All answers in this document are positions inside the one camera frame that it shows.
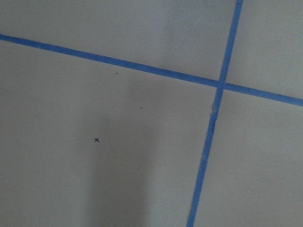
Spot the horizontal blue tape line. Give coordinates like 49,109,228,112
0,34,303,106

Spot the long vertical blue tape line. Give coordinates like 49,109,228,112
186,0,243,227

